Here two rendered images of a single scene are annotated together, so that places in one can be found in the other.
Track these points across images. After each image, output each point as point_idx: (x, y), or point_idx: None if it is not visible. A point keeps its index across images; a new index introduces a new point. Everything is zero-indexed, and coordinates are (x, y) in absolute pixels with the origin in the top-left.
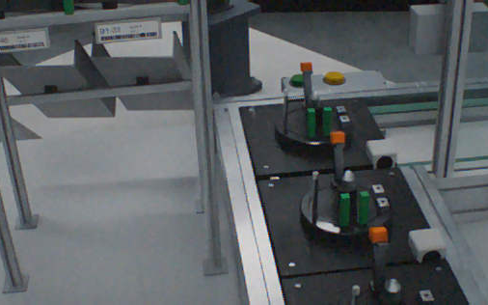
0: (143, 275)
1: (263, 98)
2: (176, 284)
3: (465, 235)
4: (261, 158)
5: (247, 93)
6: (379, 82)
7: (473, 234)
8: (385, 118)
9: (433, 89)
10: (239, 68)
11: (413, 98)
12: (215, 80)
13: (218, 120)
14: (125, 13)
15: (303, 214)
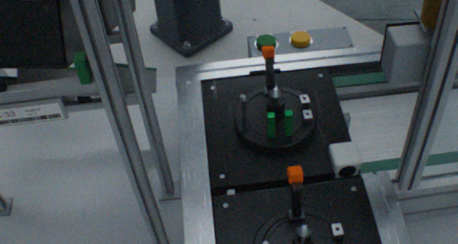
0: None
1: (227, 67)
2: None
3: (424, 236)
4: (218, 162)
5: (217, 36)
6: (346, 44)
7: (431, 235)
8: (351, 89)
9: None
10: (209, 16)
11: (379, 65)
12: (185, 31)
13: (179, 99)
14: (16, 96)
15: None
